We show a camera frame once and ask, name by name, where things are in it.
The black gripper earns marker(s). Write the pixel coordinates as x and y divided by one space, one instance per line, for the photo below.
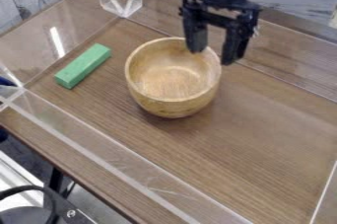
233 15

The green rectangular block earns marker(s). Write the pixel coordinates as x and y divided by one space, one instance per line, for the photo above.
80 67

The brown wooden bowl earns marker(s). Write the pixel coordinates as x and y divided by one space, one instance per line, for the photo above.
172 82

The blue object at edge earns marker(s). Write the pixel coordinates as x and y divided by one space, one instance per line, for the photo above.
5 82

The black metal table leg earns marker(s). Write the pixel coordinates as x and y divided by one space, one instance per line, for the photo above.
56 180

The clear acrylic corner bracket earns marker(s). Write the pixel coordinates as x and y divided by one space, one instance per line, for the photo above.
122 8

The clear acrylic tray wall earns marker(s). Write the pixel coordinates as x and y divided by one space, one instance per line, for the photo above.
252 161

